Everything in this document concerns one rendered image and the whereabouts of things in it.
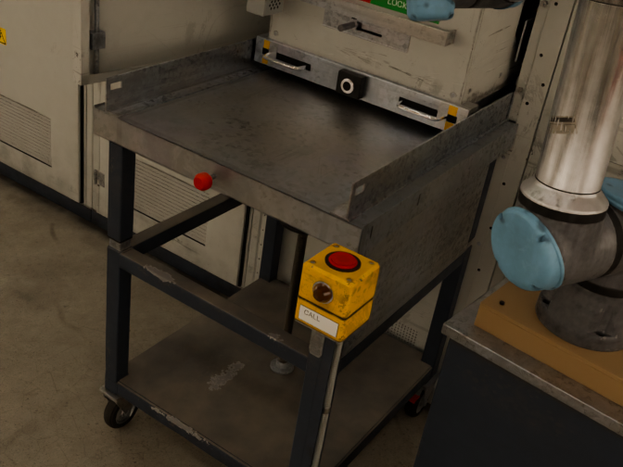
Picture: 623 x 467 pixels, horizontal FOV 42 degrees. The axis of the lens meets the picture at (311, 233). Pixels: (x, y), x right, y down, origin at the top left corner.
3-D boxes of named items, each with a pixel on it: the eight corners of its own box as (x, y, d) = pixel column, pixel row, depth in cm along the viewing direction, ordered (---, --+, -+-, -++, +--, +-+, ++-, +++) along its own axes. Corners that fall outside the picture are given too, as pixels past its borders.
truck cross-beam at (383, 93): (462, 137, 165) (469, 110, 162) (253, 60, 189) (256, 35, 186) (472, 132, 169) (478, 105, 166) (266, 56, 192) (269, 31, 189)
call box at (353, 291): (339, 346, 111) (351, 284, 106) (292, 321, 114) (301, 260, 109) (369, 321, 117) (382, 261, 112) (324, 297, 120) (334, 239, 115)
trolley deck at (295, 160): (357, 258, 133) (363, 226, 130) (93, 132, 160) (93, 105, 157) (512, 147, 184) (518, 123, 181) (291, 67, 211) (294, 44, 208)
